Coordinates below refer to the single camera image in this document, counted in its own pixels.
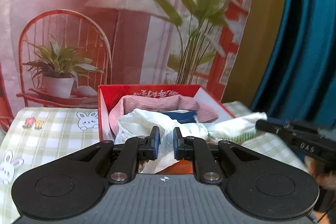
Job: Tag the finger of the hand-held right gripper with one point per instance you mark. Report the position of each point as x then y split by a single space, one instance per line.
270 126

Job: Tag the person's right hand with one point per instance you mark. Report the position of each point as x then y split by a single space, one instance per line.
328 180

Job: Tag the white green striped cloth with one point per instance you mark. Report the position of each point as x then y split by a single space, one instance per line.
236 124

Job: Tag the dark blue cloth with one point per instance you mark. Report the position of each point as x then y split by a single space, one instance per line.
181 116

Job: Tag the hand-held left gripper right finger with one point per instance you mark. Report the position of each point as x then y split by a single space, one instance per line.
175 145

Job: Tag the red strawberry print box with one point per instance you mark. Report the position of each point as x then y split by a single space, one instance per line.
110 94

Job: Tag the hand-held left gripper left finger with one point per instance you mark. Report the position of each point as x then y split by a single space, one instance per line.
157 142

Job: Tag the pink striped cloth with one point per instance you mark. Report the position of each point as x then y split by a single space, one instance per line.
162 102

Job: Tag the teal curtain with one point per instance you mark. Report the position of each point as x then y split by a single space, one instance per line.
302 43

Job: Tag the green plaid tablecloth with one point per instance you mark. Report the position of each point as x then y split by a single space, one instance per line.
52 129

